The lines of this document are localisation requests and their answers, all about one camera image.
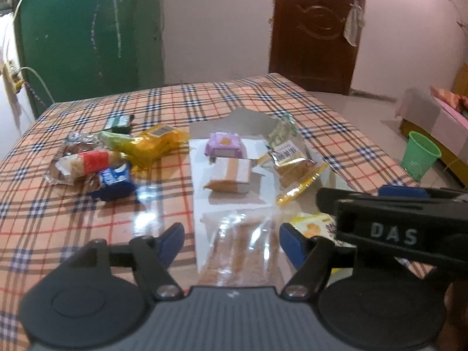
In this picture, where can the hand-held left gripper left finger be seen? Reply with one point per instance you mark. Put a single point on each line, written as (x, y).
(172, 241)

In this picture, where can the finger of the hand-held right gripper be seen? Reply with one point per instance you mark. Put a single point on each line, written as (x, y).
(402, 191)
(340, 195)

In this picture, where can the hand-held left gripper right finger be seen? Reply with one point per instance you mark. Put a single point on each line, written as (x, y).
(292, 243)

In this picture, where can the yellow biscuit packet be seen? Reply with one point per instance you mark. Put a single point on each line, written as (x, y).
(310, 226)

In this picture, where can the clear cracker packet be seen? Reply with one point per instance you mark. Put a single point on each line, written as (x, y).
(237, 248)

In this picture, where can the clear pastry packet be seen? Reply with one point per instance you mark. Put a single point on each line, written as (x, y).
(292, 164)

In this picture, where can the white cardboard tray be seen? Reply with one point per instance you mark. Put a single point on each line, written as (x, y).
(226, 204)

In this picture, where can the brown patterned snack packet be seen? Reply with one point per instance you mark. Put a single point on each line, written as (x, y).
(281, 131)

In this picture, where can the beige taped snack packet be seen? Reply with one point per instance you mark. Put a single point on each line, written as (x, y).
(228, 173)

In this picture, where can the purple snack packet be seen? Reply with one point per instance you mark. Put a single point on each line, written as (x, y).
(223, 146)

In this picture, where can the light green snack packet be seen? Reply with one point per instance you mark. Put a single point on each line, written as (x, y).
(109, 139)

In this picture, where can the dark green snack packet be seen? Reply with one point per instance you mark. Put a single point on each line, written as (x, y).
(119, 122)

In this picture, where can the green waste basket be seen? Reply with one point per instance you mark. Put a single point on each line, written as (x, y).
(418, 157)

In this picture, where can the blue snack packet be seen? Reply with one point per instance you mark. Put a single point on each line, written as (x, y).
(113, 182)

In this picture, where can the orange yellow snack packet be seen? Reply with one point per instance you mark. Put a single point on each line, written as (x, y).
(153, 144)

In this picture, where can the red white snack packet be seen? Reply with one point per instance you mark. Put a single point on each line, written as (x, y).
(89, 162)

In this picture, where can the clear brown cookie packet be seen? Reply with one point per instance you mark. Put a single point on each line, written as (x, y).
(73, 146)

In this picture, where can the brown wooden door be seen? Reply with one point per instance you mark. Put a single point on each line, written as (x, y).
(314, 44)

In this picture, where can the cream power strip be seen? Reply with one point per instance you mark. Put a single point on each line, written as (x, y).
(11, 73)

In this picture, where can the green cabinet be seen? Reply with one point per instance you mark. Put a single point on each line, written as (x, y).
(73, 25)

